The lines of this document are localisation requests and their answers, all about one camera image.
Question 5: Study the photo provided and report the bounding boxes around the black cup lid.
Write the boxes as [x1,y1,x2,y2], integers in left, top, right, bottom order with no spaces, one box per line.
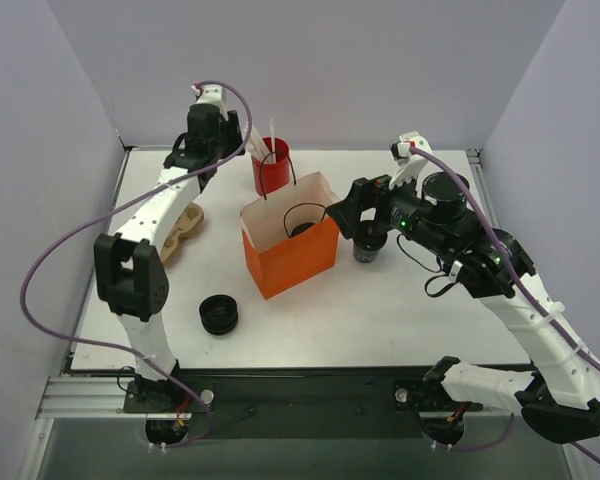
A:
[290,221,315,238]

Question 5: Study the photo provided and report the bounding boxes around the orange paper bag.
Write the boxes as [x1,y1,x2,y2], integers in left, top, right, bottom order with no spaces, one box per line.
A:
[240,171,339,299]

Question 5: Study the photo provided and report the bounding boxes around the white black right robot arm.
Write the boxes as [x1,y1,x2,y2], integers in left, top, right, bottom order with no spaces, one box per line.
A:
[326,172,600,444]

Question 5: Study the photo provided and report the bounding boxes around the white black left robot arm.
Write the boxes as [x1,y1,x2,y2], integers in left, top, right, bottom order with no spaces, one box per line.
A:
[94,99,242,411]

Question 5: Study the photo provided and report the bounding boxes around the white wrapped straw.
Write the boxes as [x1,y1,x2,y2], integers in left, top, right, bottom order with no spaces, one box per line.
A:
[269,118,277,164]

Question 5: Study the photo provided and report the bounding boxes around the red cylindrical straw holder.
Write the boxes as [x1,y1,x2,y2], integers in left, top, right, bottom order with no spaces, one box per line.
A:
[251,137,290,196]

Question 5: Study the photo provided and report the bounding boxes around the stack of black lids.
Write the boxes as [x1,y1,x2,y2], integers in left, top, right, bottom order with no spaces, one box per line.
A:
[199,294,239,335]

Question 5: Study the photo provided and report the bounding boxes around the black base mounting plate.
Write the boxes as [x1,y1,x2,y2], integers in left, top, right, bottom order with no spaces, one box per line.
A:
[123,367,474,444]

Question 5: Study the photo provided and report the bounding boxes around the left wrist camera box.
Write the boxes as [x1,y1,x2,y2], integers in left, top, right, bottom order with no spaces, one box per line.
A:
[192,84,226,111]

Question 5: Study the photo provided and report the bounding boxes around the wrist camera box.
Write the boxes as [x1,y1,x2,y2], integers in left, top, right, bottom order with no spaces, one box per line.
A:
[192,84,226,111]
[389,131,432,190]

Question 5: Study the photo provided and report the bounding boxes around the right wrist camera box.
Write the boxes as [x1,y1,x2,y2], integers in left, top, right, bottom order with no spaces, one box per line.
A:
[389,131,432,190]

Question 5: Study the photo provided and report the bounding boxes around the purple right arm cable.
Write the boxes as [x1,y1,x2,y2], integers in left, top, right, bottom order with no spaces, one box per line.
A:
[409,144,600,474]

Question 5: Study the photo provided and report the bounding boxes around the aluminium frame rail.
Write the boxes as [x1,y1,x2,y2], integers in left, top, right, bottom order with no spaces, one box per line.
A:
[39,368,455,420]

